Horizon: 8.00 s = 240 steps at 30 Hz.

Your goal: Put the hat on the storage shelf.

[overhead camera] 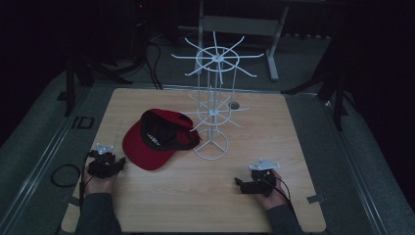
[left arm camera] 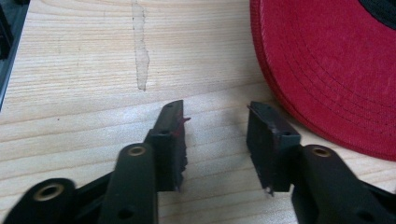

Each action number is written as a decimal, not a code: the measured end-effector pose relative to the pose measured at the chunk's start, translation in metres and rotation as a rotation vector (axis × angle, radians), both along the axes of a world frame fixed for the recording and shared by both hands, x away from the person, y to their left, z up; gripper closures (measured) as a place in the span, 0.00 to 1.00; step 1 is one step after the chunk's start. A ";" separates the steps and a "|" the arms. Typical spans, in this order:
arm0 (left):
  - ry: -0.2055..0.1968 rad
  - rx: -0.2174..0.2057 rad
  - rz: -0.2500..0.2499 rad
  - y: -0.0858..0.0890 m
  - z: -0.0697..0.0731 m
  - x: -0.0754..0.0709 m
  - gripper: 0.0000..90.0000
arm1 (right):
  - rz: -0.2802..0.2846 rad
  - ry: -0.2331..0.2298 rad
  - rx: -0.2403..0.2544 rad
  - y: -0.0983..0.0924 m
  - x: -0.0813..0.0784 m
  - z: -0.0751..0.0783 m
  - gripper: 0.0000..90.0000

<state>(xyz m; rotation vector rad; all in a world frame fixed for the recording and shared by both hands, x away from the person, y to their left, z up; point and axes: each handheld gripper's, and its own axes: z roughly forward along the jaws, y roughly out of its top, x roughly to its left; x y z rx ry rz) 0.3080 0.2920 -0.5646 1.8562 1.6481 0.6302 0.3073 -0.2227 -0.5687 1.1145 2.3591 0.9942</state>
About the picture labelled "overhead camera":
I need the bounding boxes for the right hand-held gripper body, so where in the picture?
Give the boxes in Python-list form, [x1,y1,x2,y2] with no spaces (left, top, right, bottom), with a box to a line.
[242,159,282,198]

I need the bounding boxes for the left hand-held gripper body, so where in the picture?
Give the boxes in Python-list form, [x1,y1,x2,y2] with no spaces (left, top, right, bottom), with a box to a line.
[87,142,122,180]

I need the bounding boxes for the red and black cap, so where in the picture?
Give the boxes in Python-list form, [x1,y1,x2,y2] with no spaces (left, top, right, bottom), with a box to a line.
[121,108,202,171]

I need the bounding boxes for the white wire rack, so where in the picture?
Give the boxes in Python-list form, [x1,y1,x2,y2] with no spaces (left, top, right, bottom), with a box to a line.
[170,30,265,162]

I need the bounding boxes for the person's right hand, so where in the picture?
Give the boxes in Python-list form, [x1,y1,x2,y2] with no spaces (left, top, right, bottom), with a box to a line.
[253,169,290,212]

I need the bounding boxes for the person's left hand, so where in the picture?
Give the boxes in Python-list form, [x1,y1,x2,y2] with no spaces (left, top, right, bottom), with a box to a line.
[82,164,120,196]

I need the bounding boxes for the grey tape strip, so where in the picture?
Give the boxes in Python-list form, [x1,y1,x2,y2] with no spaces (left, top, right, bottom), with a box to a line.
[305,194,327,205]
[60,195,81,208]

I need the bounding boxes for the black tripod stand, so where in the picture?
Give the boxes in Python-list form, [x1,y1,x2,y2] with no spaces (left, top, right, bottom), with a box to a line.
[282,48,360,132]
[63,53,134,118]

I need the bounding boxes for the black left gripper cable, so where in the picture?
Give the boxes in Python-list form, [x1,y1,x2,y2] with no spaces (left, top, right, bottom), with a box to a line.
[78,150,99,210]

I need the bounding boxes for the black rectangular floor frame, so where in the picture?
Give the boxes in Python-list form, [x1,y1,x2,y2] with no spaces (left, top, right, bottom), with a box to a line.
[70,116,96,130]

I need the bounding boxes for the black ring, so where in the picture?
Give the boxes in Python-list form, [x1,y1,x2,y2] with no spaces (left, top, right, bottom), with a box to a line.
[50,164,81,189]

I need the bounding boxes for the black floor cables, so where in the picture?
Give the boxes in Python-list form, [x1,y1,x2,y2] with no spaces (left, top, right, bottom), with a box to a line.
[140,40,164,90]

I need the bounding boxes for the grey metal desk frame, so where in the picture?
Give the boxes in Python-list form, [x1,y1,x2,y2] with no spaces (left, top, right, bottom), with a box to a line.
[197,0,292,82]

